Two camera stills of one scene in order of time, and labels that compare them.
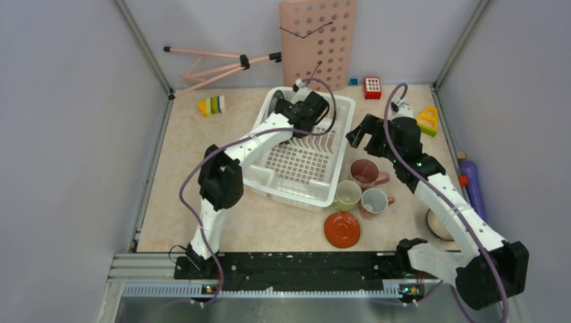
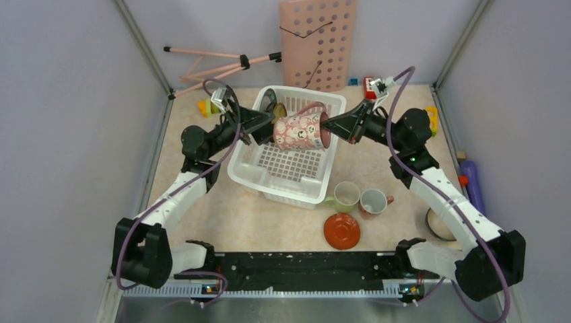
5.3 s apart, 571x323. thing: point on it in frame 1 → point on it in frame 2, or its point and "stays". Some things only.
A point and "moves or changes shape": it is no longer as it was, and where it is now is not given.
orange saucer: x=342 y=229 stays
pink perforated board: x=316 y=40 stays
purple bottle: x=468 y=168 stays
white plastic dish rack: x=303 y=173 stays
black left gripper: x=280 y=101 → x=256 y=124
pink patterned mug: x=365 y=172 moves or changes shape
